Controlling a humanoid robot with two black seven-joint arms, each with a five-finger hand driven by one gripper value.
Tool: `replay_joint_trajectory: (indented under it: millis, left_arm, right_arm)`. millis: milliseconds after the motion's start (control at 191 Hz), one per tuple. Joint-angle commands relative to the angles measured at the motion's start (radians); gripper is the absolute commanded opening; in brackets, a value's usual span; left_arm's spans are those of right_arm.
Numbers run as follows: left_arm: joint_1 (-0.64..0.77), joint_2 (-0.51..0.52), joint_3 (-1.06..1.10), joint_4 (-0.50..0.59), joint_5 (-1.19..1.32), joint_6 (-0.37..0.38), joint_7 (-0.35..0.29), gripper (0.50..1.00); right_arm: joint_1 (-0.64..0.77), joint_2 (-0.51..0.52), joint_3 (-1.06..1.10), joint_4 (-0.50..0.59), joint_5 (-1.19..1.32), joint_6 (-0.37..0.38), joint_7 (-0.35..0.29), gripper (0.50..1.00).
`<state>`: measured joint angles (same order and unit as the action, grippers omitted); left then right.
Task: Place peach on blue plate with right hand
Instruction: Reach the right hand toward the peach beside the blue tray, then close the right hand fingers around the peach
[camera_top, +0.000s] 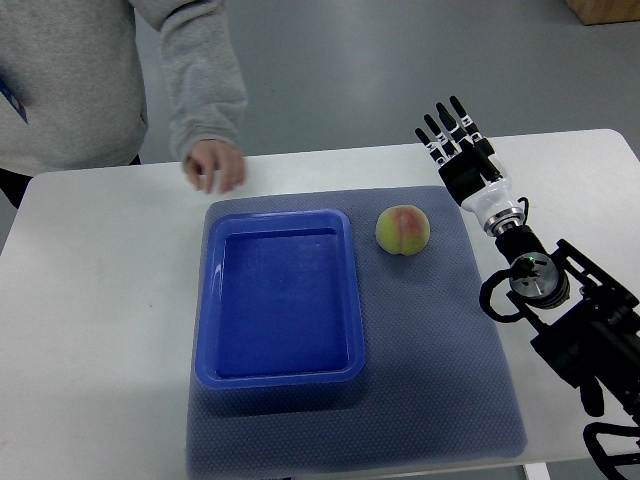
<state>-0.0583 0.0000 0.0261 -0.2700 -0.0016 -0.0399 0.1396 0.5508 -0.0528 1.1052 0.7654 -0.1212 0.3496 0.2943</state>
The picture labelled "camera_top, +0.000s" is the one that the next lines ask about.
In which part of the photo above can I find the black robot finger second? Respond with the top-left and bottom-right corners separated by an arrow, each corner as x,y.
423,114 -> 458,156

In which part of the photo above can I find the black robot finger third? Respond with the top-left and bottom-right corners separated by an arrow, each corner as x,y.
436,102 -> 470,148

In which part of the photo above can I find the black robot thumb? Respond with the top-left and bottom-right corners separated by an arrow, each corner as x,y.
472,133 -> 502,181

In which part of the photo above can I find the black robot finger outermost left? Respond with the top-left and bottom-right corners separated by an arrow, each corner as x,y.
414,128 -> 446,165

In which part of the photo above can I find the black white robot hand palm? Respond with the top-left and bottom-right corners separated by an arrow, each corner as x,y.
438,142 -> 513,224

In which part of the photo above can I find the black robot finger fourth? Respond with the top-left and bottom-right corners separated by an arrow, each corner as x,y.
449,95 -> 483,140

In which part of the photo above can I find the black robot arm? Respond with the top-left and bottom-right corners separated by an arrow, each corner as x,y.
415,96 -> 639,479

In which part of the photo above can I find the grey sweatshirt sleeve forearm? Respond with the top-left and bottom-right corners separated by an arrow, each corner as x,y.
132,1 -> 248,160

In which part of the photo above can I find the green red peach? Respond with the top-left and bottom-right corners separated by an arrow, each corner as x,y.
375,205 -> 431,256

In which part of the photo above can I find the person's bare hand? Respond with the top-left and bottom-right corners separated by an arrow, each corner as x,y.
183,140 -> 247,194

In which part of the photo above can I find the wooden box corner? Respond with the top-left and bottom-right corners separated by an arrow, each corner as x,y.
565,0 -> 639,26

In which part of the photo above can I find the blue plastic tray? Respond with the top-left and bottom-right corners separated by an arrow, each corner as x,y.
194,209 -> 366,391

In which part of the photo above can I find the grey sweatshirt torso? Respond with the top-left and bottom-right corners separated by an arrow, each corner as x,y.
1,1 -> 147,176

